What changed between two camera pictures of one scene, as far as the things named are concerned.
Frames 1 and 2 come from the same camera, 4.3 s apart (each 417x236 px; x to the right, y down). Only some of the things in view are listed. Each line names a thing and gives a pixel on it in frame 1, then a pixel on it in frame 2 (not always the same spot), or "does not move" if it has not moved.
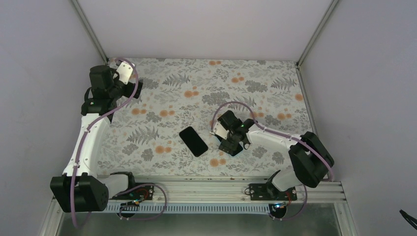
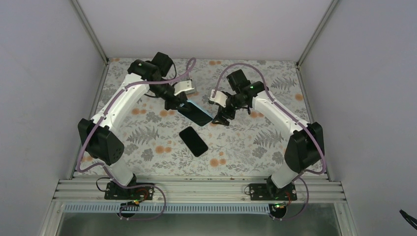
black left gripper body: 129,93 to 169,104
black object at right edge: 410,220 does not move
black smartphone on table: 194,142 does not move
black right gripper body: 231,138 to 231,114
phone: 232,149 to 196,113
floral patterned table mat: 143,139 does not move
